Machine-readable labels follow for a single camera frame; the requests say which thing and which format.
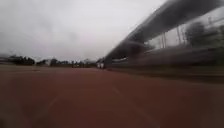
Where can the tree behind grandstand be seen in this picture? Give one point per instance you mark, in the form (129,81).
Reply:
(196,33)

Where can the row of trees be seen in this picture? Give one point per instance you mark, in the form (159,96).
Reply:
(23,61)

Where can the red running track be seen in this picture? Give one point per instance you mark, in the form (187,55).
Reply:
(83,100)

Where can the grass strip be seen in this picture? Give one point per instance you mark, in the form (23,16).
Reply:
(186,75)

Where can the grandstand with grey roof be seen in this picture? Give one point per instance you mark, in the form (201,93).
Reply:
(173,13)

